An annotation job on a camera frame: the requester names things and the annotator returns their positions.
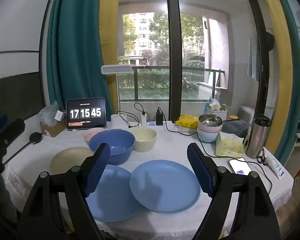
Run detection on beige plate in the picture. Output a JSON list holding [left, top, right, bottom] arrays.
[[50, 147, 93, 174]]

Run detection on light blue plate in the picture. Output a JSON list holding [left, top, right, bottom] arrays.
[[129, 160, 201, 215], [87, 165, 141, 223]]

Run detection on pink strawberry bowl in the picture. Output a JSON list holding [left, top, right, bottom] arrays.
[[83, 128, 106, 144]]

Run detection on light blue plate front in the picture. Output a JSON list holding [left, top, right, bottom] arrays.
[[129, 160, 201, 215]]

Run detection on large dark blue bowl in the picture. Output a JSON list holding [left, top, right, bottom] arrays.
[[88, 129, 135, 165]]

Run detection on cream bowl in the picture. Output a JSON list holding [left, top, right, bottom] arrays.
[[130, 127, 157, 153]]

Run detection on black round puck device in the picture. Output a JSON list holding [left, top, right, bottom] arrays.
[[29, 132, 43, 144]]

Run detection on clear plastic bag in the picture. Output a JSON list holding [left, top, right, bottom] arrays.
[[38, 101, 59, 127]]

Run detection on smartphone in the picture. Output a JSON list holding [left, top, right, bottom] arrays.
[[228, 158, 252, 176]]

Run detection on white cream tube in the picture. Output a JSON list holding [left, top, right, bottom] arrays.
[[266, 154, 285, 180]]

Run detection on cardboard box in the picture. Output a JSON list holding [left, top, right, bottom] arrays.
[[40, 120, 66, 138]]

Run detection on black scissors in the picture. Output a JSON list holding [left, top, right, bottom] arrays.
[[257, 148, 268, 166]]

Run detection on small white box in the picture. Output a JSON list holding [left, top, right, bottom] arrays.
[[55, 110, 65, 122]]

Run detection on yellow patterned cloth pack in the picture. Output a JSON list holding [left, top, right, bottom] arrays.
[[216, 132, 244, 158]]

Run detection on stainless steel tumbler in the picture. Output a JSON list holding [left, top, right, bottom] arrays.
[[243, 114, 271, 159]]

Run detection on tablet showing clock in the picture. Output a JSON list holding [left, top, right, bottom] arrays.
[[66, 97, 107, 130]]

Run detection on light blue stacked bowl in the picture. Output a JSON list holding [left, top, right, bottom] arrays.
[[197, 129, 219, 143]]

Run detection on teal curtain left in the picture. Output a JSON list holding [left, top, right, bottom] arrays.
[[46, 0, 114, 120]]

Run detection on white tablecloth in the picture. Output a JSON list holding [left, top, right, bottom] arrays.
[[6, 129, 281, 239]]

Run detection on stainless steel bowl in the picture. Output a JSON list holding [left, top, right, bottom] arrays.
[[198, 114, 223, 127]]

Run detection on white lamp base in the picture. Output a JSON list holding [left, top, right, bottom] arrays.
[[111, 113, 128, 129]]

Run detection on yellow wipes pack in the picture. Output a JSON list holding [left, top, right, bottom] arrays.
[[175, 114, 199, 129]]

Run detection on white power strip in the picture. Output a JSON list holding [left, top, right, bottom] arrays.
[[127, 121, 178, 131]]

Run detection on black power adapter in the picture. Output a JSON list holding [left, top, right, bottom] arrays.
[[155, 111, 164, 126]]

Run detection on white charger plug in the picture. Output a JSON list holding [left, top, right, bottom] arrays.
[[141, 112, 147, 127]]

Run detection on yellow curtain left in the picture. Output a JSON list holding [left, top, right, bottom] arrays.
[[98, 0, 121, 114]]

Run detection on black charging cable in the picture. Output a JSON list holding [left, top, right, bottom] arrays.
[[156, 106, 273, 196]]

